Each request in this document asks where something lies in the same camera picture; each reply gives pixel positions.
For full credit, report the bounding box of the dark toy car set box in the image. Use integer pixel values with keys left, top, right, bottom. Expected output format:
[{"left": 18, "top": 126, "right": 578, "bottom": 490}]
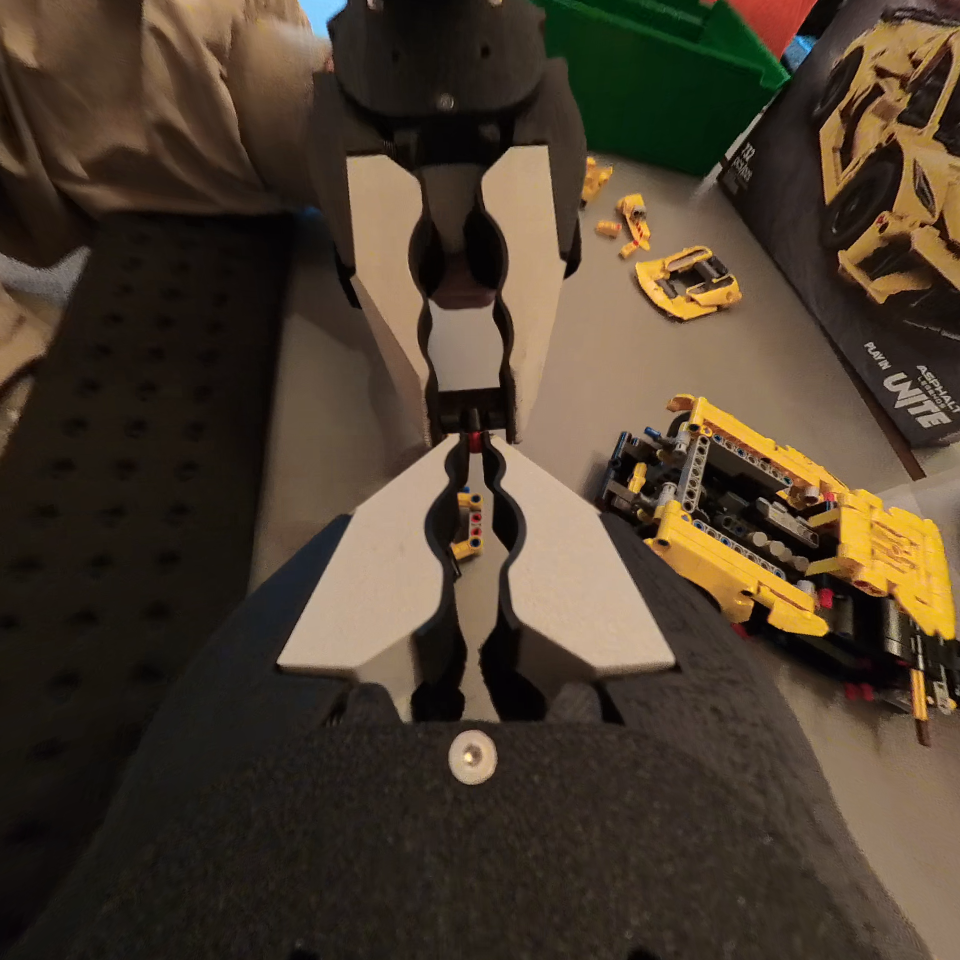
[{"left": 716, "top": 0, "right": 960, "bottom": 450}]

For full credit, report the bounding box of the person's left forearm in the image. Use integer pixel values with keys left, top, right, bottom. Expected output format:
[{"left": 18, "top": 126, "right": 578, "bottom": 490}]
[{"left": 0, "top": 0, "right": 335, "bottom": 264}]

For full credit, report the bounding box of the green plastic bin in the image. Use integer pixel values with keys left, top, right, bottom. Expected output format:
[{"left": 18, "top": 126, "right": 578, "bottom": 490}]
[{"left": 536, "top": 0, "right": 792, "bottom": 177}]

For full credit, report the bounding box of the yellow grey beam frame assembly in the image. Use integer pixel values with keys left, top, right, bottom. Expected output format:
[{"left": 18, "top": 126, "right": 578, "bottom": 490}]
[{"left": 450, "top": 487, "right": 486, "bottom": 564}]

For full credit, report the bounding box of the yellow toy brick car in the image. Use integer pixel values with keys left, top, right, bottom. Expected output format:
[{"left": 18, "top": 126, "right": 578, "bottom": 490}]
[{"left": 597, "top": 393, "right": 960, "bottom": 747}]

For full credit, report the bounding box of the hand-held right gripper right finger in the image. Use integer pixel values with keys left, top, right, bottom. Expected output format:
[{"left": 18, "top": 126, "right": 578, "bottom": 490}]
[{"left": 480, "top": 431, "right": 678, "bottom": 723}]

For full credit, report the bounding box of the long yellow grey brick assembly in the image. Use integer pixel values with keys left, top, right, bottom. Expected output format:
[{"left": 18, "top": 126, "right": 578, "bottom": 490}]
[{"left": 615, "top": 192, "right": 654, "bottom": 250}]

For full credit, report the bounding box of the grey desk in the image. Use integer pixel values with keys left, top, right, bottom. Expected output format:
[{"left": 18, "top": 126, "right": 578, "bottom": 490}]
[{"left": 247, "top": 150, "right": 960, "bottom": 960}]

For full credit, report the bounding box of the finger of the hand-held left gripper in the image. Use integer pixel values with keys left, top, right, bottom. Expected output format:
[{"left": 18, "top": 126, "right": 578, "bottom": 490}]
[
  {"left": 345, "top": 152, "right": 445, "bottom": 445},
  {"left": 478, "top": 144, "right": 565, "bottom": 445}
]

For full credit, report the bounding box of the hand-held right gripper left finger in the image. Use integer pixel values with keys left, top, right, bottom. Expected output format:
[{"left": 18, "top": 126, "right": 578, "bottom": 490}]
[{"left": 276, "top": 433, "right": 470, "bottom": 723}]

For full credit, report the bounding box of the yellow brick car hood assembly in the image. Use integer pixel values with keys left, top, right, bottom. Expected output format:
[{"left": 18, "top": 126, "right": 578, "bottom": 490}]
[{"left": 633, "top": 245, "right": 744, "bottom": 324}]

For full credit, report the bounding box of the person's beige clothing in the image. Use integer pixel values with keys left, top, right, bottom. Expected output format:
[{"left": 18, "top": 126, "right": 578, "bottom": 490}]
[{"left": 0, "top": 247, "right": 76, "bottom": 451}]

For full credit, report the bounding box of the red plastic carry case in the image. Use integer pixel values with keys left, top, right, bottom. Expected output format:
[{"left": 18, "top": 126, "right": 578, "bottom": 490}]
[{"left": 723, "top": 0, "right": 819, "bottom": 57}]

